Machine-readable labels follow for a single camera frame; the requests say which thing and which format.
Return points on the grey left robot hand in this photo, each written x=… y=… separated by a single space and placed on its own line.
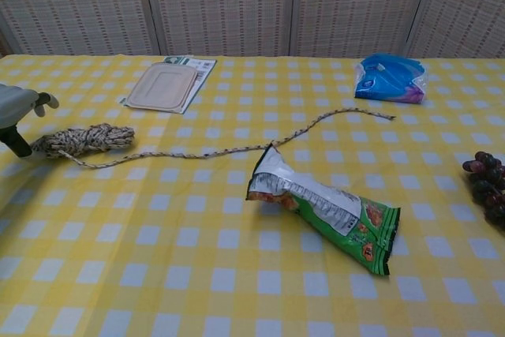
x=17 y=106

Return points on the beige plastic container lid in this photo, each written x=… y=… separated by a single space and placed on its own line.
x=161 y=86

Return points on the green white paper card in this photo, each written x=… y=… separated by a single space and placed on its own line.
x=199 y=66

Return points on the yellow checkered tablecloth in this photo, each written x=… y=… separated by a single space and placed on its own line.
x=158 y=234

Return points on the woven folding screen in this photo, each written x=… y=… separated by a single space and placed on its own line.
x=236 y=5

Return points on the green snack bag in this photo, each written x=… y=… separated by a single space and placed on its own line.
x=327 y=210

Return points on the blue tissue pack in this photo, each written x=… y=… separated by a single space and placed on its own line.
x=386 y=76

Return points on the dark grape bunch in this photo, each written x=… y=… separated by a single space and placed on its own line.
x=487 y=183

